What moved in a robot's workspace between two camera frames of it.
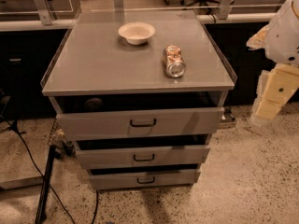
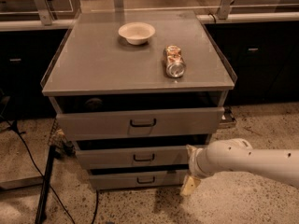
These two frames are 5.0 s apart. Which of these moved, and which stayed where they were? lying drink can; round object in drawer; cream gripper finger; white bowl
Moved: cream gripper finger
Stayed: white bowl; lying drink can; round object in drawer
